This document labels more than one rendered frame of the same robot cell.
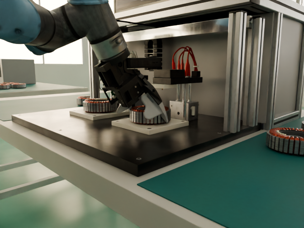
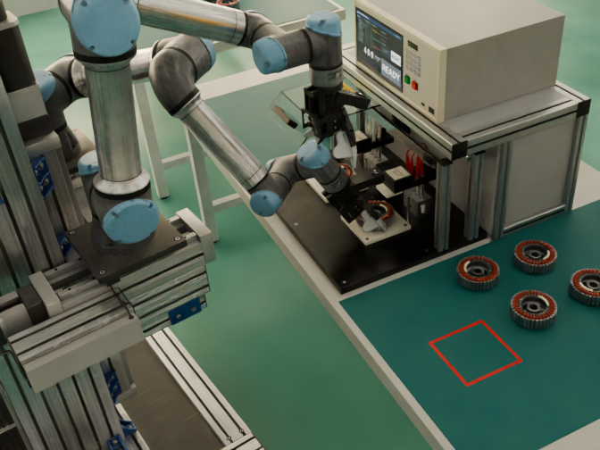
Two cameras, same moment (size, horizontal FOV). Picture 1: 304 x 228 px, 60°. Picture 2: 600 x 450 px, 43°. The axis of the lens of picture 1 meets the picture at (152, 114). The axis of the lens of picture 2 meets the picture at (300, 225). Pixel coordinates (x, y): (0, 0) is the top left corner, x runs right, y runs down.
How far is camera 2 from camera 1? 1.61 m
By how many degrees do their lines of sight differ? 33
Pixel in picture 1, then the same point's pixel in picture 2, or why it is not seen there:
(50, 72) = not seen: outside the picture
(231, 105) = (437, 230)
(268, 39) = (494, 163)
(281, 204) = (405, 330)
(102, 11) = (324, 170)
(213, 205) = (370, 325)
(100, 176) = (320, 289)
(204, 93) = not seen: hidden behind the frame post
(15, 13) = (269, 208)
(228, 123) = (437, 242)
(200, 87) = not seen: hidden behind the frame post
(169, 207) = (348, 322)
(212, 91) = (454, 180)
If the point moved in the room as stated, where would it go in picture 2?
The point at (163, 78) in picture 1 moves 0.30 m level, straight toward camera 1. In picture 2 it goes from (389, 183) to (357, 247)
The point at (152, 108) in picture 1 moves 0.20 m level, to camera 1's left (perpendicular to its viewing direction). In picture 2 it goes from (370, 222) to (303, 213)
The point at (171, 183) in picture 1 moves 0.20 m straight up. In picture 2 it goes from (358, 304) to (355, 245)
